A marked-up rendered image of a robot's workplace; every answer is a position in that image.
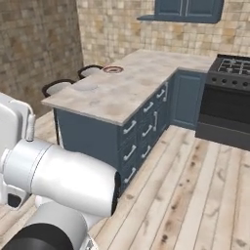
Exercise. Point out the blue counter cabinet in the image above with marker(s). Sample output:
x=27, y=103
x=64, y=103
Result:
x=88, y=136

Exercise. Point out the narrow blue cabinet door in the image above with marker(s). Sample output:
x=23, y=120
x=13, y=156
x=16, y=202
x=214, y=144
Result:
x=161, y=120

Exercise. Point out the blue wall cupboard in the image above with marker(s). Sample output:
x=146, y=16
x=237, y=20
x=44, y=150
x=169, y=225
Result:
x=188, y=9

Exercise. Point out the black stool with white seat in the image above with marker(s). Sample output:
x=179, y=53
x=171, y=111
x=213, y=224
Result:
x=57, y=87

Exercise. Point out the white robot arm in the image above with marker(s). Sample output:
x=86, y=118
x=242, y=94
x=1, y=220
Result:
x=68, y=175

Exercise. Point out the blue drawer front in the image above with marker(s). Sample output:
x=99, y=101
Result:
x=125, y=169
x=125, y=145
x=150, y=112
x=143, y=146
x=143, y=125
x=125, y=120
x=158, y=97

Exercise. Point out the black stove with oven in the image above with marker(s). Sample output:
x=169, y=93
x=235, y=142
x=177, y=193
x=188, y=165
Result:
x=224, y=107

